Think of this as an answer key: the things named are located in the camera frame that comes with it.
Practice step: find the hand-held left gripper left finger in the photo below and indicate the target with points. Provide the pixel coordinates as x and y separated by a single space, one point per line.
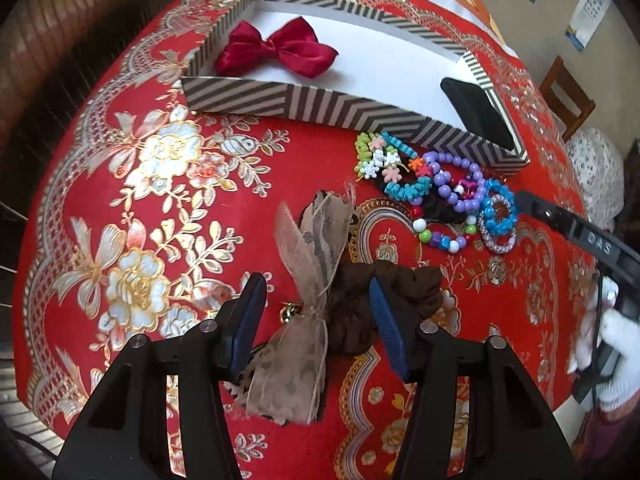
247 320

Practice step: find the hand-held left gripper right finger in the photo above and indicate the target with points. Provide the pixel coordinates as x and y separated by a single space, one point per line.
387 320

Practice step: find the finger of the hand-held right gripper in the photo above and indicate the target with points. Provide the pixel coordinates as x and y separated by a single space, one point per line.
565 225

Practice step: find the brown fabric scrunchie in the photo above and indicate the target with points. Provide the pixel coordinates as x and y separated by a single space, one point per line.
350 305

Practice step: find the beige mesh bow hair clip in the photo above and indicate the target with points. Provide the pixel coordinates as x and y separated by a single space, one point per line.
312 240

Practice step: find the black fabric scrunchie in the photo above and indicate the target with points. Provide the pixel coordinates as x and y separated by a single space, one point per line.
440 210

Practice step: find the striped gift box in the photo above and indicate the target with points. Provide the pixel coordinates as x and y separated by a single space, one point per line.
320 105

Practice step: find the person's right hand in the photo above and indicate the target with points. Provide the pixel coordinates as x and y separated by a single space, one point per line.
625 355

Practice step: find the floral fabric cushion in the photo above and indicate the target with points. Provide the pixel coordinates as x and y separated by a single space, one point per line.
597 170

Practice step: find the red gold floral tablecloth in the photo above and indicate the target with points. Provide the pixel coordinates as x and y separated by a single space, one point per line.
200 260

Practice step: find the wooden chair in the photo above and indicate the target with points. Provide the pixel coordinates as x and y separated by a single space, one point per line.
565 90

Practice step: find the black velvet pouch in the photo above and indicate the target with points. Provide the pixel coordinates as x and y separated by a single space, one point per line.
482 112

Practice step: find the red satin bow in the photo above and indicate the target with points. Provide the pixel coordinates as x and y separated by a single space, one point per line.
295 50

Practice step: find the wooden slatted cabinet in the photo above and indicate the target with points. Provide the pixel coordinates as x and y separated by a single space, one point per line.
60 45

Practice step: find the wall calendar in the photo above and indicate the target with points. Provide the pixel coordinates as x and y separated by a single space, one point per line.
590 15

